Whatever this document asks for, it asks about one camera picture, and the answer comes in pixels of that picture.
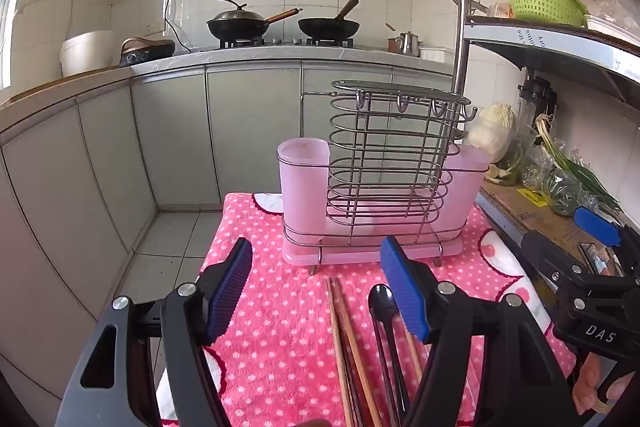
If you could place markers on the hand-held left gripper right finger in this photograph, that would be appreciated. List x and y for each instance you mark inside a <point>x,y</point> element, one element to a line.
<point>405,292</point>

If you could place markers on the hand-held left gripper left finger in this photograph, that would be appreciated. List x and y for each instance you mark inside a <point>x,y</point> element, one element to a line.
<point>230,292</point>

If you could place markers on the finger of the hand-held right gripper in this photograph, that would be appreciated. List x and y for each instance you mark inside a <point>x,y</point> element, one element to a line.
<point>545,252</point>
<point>595,222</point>

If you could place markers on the black spoon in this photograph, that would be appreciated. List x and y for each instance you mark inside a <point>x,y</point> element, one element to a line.
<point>382,302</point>

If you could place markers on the pink plastic cup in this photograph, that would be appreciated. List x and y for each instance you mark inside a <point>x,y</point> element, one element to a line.
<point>465,192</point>
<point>302,187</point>

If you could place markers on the dark wooden chopstick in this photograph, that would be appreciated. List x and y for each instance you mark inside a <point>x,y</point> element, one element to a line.
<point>351,389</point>
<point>361,409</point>

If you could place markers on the person's right hand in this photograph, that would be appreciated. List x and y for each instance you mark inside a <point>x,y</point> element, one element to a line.
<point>587,389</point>

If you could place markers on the cardboard box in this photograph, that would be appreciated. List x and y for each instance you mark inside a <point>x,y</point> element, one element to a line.
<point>525,217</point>

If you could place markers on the plastic bag of greens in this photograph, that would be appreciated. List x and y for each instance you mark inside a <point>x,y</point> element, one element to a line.
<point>560,194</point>

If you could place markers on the pink plastic drip tray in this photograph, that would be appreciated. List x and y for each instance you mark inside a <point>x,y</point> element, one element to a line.
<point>375,254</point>

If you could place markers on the green onions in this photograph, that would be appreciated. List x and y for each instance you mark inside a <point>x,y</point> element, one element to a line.
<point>575,169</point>

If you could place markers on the pink polka-dot towel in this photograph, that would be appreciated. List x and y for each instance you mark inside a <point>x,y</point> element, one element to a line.
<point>280,332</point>

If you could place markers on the garlic pieces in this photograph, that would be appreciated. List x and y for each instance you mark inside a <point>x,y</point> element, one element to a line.
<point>495,172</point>

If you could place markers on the clear plastic bowl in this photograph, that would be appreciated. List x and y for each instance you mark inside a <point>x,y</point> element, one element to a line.
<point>517,157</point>

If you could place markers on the napa cabbage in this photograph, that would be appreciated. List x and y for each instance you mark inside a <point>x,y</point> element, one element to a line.
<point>492,132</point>

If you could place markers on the black blender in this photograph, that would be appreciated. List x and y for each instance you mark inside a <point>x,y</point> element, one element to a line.
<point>535,99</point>

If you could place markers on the grey kitchen base cabinets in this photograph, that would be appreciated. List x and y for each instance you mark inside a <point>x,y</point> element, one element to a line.
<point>170,132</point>

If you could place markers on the metal storage shelf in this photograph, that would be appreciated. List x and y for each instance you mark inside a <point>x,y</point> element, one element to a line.
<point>550,49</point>

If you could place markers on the white plastic box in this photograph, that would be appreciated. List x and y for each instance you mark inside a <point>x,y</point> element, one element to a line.
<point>610,26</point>

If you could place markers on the green plastic basket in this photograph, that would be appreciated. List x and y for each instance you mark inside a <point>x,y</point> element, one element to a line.
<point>545,4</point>

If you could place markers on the white rectangular dish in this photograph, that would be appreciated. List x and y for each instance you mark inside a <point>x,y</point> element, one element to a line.
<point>437,54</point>

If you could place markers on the small white packet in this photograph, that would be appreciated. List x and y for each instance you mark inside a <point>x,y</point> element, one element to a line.
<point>500,11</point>

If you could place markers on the steel kettle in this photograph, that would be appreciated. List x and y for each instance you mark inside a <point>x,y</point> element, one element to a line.
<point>410,44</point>

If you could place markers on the small brown pot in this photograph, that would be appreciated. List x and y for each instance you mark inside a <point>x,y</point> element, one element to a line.
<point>392,44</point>

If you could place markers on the gas stove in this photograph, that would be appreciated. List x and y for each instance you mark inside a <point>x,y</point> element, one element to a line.
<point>280,42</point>

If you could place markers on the black wok with lid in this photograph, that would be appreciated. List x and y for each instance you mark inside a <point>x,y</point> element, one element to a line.
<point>237,27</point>

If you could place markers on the white rice cooker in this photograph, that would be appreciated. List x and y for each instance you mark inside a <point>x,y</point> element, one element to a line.
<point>87,54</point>

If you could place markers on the window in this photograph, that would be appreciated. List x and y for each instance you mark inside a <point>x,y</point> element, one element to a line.
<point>5,37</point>

